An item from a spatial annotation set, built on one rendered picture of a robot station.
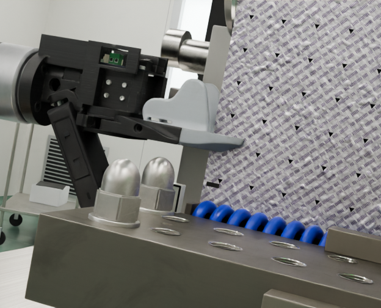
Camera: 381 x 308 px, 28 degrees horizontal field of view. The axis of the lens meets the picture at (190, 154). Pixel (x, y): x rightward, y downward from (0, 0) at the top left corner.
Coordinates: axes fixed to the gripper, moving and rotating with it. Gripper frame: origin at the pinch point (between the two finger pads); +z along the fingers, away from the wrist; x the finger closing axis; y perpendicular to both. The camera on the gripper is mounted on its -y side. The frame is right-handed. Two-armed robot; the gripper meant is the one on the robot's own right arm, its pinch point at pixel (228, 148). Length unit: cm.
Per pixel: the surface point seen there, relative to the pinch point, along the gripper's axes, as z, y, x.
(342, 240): 12.1, -5.0, -6.3
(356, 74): 9.8, 8.2, -0.2
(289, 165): 5.7, -0.5, -0.3
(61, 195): -247, -75, 437
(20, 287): -21.3, -19.1, 5.5
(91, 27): -310, 61, 556
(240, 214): 3.0, -5.1, -3.2
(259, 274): 9.2, -6.4, -19.9
